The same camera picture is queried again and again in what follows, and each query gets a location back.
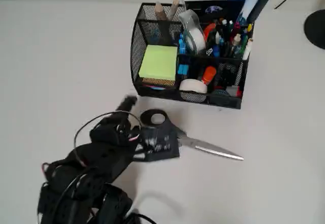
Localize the black mesh desk organizer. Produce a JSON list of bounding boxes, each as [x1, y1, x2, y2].
[[130, 2, 254, 110]]

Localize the orange red highlighter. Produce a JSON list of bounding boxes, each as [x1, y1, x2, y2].
[[203, 22, 217, 39]]

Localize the card with earth picture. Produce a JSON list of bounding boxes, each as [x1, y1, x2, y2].
[[205, 5, 223, 15]]

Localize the green sticky note pad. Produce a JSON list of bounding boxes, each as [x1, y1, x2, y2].
[[139, 45, 178, 80]]

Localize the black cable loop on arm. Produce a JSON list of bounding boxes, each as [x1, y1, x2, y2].
[[73, 111, 141, 160]]

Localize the white tape roll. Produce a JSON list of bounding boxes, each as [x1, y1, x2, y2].
[[179, 78, 208, 94]]

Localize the grey black handled scissors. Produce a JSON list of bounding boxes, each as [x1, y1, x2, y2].
[[139, 109, 244, 162]]

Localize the white marker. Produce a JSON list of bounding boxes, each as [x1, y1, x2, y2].
[[242, 38, 254, 61]]

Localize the orange cap glue stick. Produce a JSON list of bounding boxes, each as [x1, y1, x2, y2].
[[200, 66, 217, 85]]

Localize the light blue clip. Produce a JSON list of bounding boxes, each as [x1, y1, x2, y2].
[[177, 63, 190, 76]]

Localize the clear tape dispenser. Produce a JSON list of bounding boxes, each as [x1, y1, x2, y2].
[[177, 9, 208, 56]]

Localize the black lamp base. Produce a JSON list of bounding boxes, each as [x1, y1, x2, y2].
[[304, 9, 325, 50]]

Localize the multicolour sticky note stack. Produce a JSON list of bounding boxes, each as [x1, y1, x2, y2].
[[141, 77, 176, 90]]

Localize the wooden stick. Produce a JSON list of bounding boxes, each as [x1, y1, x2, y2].
[[154, 2, 168, 21], [167, 0, 180, 21]]

